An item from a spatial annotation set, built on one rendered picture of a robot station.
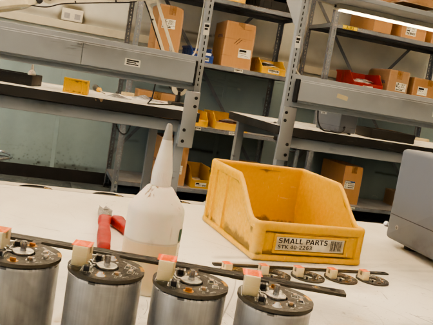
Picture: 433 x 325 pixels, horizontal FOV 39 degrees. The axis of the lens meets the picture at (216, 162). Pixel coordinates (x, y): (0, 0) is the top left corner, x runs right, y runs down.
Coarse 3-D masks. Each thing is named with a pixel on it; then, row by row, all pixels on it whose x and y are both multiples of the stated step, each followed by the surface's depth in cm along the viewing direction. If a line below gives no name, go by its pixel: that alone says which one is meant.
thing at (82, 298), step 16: (80, 288) 19; (96, 288) 19; (112, 288) 19; (128, 288) 19; (64, 304) 19; (80, 304) 19; (96, 304) 19; (112, 304) 19; (128, 304) 19; (64, 320) 19; (80, 320) 19; (96, 320) 19; (112, 320) 19; (128, 320) 19
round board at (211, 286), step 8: (176, 272) 20; (184, 272) 20; (200, 272) 21; (152, 280) 20; (176, 280) 19; (208, 280) 20; (216, 280) 20; (160, 288) 19; (168, 288) 19; (176, 288) 19; (184, 288) 19; (192, 288) 19; (200, 288) 19; (208, 288) 19; (216, 288) 20; (224, 288) 20; (184, 296) 19; (192, 296) 19; (200, 296) 19; (208, 296) 19; (216, 296) 19
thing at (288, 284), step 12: (36, 240) 21; (48, 240) 22; (96, 252) 21; (108, 252) 21; (120, 252) 22; (156, 264) 21; (180, 264) 21; (192, 264) 22; (228, 276) 21; (240, 276) 21; (264, 276) 22; (300, 288) 21; (312, 288) 21; (324, 288) 21
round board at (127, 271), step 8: (96, 256) 20; (104, 256) 21; (88, 264) 19; (120, 264) 20; (128, 264) 20; (136, 264) 21; (72, 272) 19; (80, 272) 19; (88, 272) 19; (96, 272) 19; (104, 272) 19; (112, 272) 19; (120, 272) 20; (128, 272) 20; (136, 272) 20; (88, 280) 19; (96, 280) 19; (104, 280) 19; (112, 280) 19; (120, 280) 19; (128, 280) 19; (136, 280) 19
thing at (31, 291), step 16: (0, 272) 19; (16, 272) 19; (32, 272) 19; (48, 272) 19; (0, 288) 19; (16, 288) 19; (32, 288) 19; (48, 288) 20; (0, 304) 19; (16, 304) 19; (32, 304) 19; (48, 304) 20; (0, 320) 19; (16, 320) 19; (32, 320) 19; (48, 320) 20
